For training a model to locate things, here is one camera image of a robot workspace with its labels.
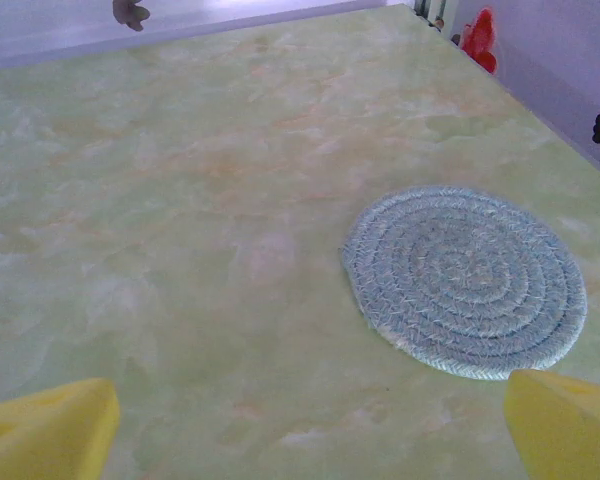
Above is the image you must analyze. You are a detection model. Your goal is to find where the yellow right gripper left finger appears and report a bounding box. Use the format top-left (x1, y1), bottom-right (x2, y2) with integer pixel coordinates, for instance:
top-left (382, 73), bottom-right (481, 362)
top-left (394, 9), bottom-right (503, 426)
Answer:
top-left (0, 378), bottom-right (121, 480)

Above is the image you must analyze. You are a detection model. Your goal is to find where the aluminium corner post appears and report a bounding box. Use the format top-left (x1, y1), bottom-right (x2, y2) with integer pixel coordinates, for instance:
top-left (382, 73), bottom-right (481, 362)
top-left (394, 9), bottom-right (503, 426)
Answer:
top-left (413, 0), bottom-right (451, 31)

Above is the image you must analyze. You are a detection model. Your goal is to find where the blue woven round coaster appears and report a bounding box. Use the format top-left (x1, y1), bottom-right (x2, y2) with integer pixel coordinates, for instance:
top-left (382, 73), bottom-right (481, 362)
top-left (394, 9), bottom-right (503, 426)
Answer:
top-left (340, 185), bottom-right (588, 381)

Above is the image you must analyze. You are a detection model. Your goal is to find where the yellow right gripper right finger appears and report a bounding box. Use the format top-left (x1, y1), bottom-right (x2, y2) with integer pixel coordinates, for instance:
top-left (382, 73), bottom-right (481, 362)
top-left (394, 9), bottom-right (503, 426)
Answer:
top-left (503, 369), bottom-right (600, 480)

